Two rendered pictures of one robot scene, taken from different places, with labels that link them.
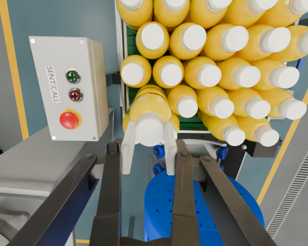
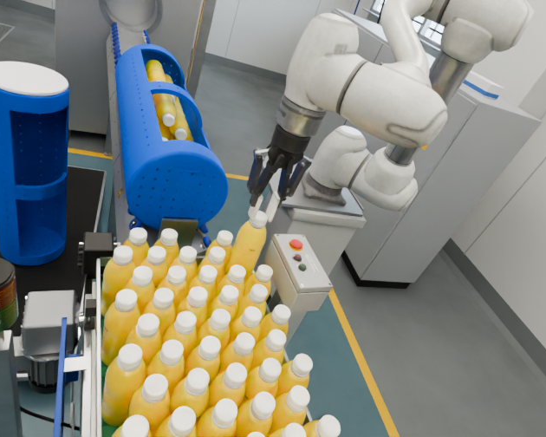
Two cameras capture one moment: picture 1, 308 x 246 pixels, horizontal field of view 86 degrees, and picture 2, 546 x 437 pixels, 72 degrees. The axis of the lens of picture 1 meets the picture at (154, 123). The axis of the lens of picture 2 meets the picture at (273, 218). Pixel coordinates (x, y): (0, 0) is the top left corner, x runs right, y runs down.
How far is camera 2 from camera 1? 0.73 m
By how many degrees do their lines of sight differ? 40
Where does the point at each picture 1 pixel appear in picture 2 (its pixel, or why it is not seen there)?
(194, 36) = (230, 291)
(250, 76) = (177, 271)
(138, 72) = (262, 270)
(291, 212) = not seen: outside the picture
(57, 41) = (316, 284)
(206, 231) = (189, 169)
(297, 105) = (125, 255)
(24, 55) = (369, 416)
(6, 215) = (320, 196)
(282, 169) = not seen: outside the picture
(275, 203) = not seen: outside the picture
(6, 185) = (327, 218)
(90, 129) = (281, 240)
